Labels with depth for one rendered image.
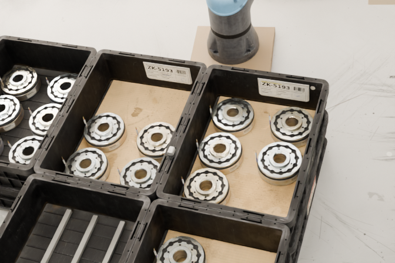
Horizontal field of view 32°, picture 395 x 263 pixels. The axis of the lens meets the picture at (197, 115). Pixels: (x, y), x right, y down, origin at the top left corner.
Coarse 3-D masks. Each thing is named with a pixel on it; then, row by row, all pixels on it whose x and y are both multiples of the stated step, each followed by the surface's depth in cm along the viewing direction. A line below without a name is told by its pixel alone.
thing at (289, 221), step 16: (208, 80) 166; (304, 80) 161; (320, 80) 161; (320, 96) 158; (192, 112) 160; (320, 112) 155; (176, 144) 154; (304, 160) 147; (304, 176) 144; (160, 192) 147; (224, 208) 142; (240, 208) 141; (288, 224) 138
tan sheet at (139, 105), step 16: (112, 96) 180; (128, 96) 180; (144, 96) 179; (160, 96) 178; (176, 96) 177; (96, 112) 178; (112, 112) 177; (128, 112) 176; (144, 112) 175; (160, 112) 175; (176, 112) 174; (128, 128) 173; (80, 144) 171; (128, 144) 169; (112, 160) 167; (128, 160) 166; (112, 176) 164
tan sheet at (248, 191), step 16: (256, 112) 170; (272, 112) 170; (208, 128) 169; (256, 128) 167; (256, 144) 164; (240, 176) 159; (256, 176) 158; (240, 192) 156; (256, 192) 155; (272, 192) 155; (288, 192) 154; (256, 208) 153; (272, 208) 152; (288, 208) 152
